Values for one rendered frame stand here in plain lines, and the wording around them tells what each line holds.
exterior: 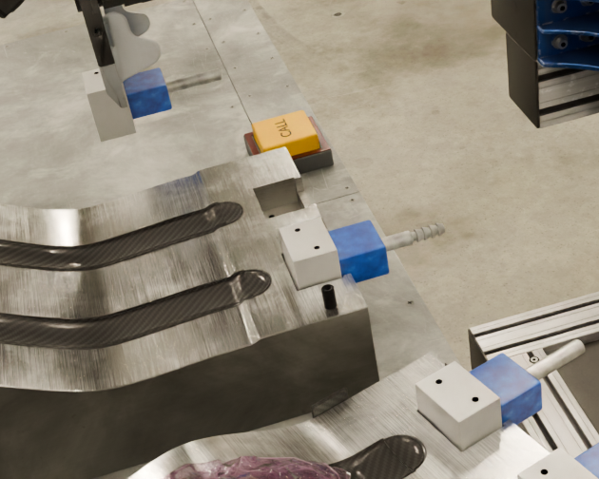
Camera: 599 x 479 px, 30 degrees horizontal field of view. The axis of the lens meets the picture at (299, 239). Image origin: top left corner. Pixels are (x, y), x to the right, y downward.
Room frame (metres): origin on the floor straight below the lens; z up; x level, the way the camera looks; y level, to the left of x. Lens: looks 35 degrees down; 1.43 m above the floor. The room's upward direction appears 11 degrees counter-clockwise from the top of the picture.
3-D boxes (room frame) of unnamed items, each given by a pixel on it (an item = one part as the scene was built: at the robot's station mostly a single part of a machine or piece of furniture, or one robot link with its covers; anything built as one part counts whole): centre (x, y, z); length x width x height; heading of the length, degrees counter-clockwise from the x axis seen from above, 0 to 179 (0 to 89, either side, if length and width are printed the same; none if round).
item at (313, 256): (0.73, -0.05, 0.89); 0.13 x 0.05 x 0.05; 98
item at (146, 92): (1.00, 0.11, 0.93); 0.13 x 0.05 x 0.05; 98
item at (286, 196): (0.83, 0.01, 0.87); 0.05 x 0.05 x 0.04; 8
